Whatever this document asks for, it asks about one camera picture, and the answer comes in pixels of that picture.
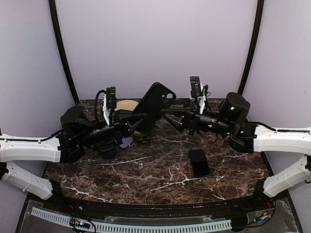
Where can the dark phone with teal edge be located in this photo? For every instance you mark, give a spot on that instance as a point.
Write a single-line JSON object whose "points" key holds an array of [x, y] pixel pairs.
{"points": [[105, 149]]}

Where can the black frame post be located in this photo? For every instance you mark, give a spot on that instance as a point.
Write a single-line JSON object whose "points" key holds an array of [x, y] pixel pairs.
{"points": [[252, 46], [61, 50]]}

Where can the green plastic bowl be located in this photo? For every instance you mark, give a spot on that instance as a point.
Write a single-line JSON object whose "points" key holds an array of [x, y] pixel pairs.
{"points": [[139, 134]]}

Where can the black phone case bottom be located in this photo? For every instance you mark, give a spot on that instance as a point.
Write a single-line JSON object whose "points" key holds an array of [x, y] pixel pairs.
{"points": [[109, 155]]}

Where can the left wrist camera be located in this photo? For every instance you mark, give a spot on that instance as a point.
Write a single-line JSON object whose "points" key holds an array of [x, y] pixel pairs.
{"points": [[109, 105]]}

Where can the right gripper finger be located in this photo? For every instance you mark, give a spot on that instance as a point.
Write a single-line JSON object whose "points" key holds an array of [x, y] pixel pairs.
{"points": [[175, 111], [178, 122]]}

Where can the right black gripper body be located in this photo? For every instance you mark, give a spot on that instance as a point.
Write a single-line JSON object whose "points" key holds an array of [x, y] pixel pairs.
{"points": [[221, 127]]}

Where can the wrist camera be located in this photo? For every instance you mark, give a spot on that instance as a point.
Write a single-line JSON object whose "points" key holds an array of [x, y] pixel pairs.
{"points": [[199, 92], [109, 105]]}

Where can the right black frame post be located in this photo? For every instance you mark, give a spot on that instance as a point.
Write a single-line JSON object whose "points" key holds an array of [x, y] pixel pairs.
{"points": [[252, 46]]}

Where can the black front rail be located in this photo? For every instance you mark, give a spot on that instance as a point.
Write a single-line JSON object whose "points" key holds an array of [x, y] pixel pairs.
{"points": [[100, 209]]}

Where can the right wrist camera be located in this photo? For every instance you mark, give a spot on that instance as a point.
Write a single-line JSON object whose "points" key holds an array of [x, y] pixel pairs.
{"points": [[199, 92]]}

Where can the black phone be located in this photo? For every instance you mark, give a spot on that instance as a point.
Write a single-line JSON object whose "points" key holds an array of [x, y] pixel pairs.
{"points": [[199, 163]]}

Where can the lavender phone case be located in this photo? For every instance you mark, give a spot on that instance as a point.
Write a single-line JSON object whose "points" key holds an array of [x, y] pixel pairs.
{"points": [[126, 142]]}

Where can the white slotted cable duct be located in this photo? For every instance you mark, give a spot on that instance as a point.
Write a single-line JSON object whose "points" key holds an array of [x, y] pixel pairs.
{"points": [[82, 225]]}

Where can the left black frame post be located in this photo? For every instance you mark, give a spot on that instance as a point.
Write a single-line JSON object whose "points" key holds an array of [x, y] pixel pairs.
{"points": [[61, 50]]}

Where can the beige round plate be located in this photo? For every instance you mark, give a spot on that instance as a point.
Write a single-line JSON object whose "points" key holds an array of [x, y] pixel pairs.
{"points": [[128, 105]]}

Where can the black phone case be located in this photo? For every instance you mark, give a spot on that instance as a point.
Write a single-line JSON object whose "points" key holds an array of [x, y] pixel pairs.
{"points": [[157, 97], [109, 155]]}

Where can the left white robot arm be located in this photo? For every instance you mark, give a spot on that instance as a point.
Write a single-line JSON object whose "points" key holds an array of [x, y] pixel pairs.
{"points": [[65, 146]]}

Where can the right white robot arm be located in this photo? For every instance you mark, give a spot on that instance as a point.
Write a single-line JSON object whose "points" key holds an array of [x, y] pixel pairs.
{"points": [[249, 137]]}

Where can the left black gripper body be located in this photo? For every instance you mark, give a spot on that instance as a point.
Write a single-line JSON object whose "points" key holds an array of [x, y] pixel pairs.
{"points": [[117, 130]]}

